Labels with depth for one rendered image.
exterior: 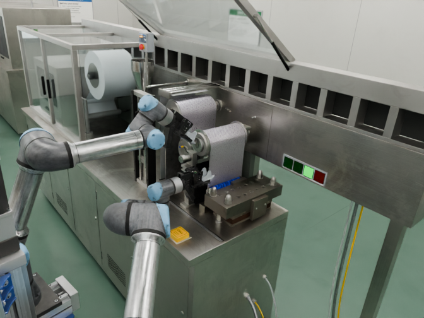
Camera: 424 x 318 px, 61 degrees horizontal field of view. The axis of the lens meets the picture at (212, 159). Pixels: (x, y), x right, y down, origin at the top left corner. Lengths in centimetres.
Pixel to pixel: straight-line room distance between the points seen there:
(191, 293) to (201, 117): 89
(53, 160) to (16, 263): 37
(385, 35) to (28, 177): 347
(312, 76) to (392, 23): 245
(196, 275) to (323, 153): 78
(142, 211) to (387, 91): 99
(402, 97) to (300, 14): 324
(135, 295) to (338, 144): 101
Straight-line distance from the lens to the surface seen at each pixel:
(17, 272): 114
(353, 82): 156
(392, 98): 149
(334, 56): 433
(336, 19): 433
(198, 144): 173
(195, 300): 175
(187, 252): 160
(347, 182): 165
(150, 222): 122
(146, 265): 118
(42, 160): 132
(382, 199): 160
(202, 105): 193
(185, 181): 167
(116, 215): 125
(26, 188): 148
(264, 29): 156
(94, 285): 281
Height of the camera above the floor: 191
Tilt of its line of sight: 25 degrees down
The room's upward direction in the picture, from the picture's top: 4 degrees clockwise
